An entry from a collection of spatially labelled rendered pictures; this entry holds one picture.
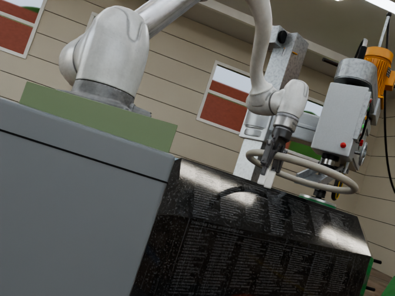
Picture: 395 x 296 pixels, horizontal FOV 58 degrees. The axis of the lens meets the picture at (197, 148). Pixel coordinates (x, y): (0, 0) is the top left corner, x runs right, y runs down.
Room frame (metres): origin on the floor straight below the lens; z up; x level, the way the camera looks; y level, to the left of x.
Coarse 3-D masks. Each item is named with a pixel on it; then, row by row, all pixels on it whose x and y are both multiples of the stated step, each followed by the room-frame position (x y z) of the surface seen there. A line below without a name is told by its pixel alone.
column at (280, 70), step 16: (288, 48) 2.70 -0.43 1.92; (304, 48) 2.77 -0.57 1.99; (272, 64) 2.77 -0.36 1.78; (288, 64) 2.68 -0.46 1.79; (272, 80) 2.74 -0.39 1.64; (288, 80) 2.72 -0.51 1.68; (256, 144) 2.70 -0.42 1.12; (240, 160) 2.78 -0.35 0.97; (240, 176) 2.74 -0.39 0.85; (256, 176) 2.70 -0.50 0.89
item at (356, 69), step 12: (348, 60) 2.02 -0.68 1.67; (360, 60) 1.98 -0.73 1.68; (336, 72) 2.09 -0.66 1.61; (348, 72) 2.01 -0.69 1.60; (360, 72) 1.98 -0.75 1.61; (372, 72) 2.00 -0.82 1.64; (348, 84) 2.08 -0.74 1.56; (360, 84) 2.05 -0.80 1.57; (372, 84) 2.03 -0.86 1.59; (372, 96) 2.20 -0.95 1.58; (372, 108) 2.40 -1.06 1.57; (372, 120) 2.66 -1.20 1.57
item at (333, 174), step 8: (248, 152) 1.51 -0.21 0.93; (256, 152) 1.44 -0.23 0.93; (256, 160) 1.68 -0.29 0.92; (288, 160) 1.33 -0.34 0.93; (296, 160) 1.32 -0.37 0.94; (304, 160) 1.31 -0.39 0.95; (312, 168) 1.30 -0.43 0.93; (320, 168) 1.30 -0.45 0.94; (328, 168) 1.31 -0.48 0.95; (280, 176) 1.76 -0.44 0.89; (288, 176) 1.76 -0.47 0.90; (336, 176) 1.31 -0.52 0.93; (344, 176) 1.32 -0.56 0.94; (304, 184) 1.74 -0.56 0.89; (312, 184) 1.71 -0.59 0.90; (320, 184) 1.69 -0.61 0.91; (352, 184) 1.35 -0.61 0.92; (336, 192) 1.61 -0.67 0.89; (344, 192) 1.55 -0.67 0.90; (352, 192) 1.46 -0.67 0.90
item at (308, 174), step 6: (318, 162) 2.31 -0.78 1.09; (336, 168) 2.26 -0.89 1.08; (342, 168) 2.21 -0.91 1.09; (300, 174) 1.79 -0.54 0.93; (306, 174) 1.90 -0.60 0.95; (312, 174) 2.02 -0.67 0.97; (312, 180) 1.87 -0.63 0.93; (318, 180) 1.89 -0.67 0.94; (324, 180) 1.79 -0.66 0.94; (330, 180) 1.94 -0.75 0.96; (306, 186) 1.74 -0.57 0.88
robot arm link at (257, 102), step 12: (252, 0) 1.19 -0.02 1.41; (264, 0) 1.19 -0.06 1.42; (252, 12) 1.23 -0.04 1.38; (264, 12) 1.21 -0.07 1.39; (264, 24) 1.24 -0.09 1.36; (264, 36) 1.27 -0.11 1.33; (264, 48) 1.32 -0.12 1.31; (252, 60) 1.38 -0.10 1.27; (264, 60) 1.38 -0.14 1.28; (252, 72) 1.42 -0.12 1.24; (252, 84) 1.46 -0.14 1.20; (264, 84) 1.45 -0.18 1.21; (252, 96) 1.48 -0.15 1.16; (264, 96) 1.44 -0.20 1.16; (252, 108) 1.52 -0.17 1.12; (264, 108) 1.46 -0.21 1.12
